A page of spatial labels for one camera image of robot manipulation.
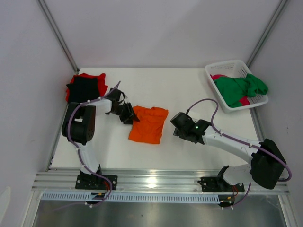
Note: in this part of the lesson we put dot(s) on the white slotted cable duct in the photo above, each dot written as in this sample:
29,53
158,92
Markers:
132,197

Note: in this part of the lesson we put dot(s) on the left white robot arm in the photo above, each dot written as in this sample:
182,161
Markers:
79,125

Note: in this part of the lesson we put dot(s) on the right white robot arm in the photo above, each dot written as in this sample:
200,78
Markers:
264,161

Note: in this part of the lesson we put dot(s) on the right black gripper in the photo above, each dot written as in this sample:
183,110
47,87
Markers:
176,129

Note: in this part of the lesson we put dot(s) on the aluminium mounting rail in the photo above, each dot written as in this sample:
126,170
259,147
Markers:
129,180

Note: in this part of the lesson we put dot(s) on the red folded t shirt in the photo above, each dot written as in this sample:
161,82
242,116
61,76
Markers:
101,83

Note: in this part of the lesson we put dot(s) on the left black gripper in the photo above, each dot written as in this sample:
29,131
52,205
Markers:
128,118

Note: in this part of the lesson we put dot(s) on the pink t shirt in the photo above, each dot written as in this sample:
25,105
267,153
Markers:
233,90

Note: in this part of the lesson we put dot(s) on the black folded t shirt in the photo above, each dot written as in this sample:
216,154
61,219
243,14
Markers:
82,89

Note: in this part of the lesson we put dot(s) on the white plastic basket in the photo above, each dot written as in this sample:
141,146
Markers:
232,69

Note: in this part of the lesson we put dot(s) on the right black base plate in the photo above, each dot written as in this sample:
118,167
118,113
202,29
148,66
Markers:
218,184

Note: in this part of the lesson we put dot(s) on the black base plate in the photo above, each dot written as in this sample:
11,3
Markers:
91,182
218,184

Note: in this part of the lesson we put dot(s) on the green t shirt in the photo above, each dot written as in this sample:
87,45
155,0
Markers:
255,86

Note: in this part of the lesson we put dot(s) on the orange t shirt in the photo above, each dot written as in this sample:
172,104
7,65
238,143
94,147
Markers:
149,128

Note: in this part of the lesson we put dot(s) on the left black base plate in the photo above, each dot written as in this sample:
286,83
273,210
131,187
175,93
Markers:
91,182

